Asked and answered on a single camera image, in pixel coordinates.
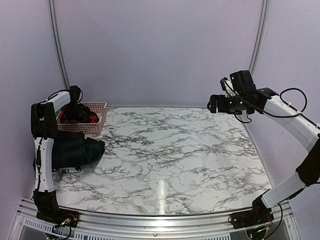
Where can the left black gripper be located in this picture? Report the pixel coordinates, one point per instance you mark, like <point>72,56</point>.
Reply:
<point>79,117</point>

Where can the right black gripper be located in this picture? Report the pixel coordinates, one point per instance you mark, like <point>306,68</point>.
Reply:
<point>222,107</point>

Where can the dark green plaid garment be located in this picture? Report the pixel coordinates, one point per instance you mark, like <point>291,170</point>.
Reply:
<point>73,149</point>

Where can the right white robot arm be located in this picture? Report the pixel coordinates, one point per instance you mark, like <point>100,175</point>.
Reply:
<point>286,139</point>

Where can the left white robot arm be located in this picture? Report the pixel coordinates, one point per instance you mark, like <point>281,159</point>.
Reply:
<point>44,129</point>

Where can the pink plastic laundry basket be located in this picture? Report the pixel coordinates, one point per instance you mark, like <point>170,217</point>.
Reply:
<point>100,108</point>

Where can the red black plaid garment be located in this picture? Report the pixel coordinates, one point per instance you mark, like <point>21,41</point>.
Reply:
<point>90,116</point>

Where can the folded striped garment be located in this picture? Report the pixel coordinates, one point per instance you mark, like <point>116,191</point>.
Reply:
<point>68,170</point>

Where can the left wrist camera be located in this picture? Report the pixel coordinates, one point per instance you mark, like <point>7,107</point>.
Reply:
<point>76,94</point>

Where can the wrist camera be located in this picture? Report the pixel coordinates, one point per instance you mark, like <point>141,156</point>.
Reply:
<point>241,82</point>
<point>76,94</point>

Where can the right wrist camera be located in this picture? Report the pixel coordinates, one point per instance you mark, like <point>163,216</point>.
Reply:
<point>241,82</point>

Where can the left aluminium corner post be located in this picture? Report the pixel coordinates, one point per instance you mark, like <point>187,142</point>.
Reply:
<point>57,43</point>

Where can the aluminium corner post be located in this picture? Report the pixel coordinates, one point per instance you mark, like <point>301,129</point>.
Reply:
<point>57,43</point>
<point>263,17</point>

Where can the right aluminium corner post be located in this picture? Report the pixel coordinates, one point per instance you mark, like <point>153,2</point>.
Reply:
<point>263,17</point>

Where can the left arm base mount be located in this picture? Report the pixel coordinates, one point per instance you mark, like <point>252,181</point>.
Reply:
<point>48,210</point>

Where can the aluminium front frame rail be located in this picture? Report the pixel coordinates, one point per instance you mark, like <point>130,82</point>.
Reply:
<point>108,226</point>

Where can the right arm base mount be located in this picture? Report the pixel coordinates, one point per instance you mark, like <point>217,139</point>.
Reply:
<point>259,214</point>

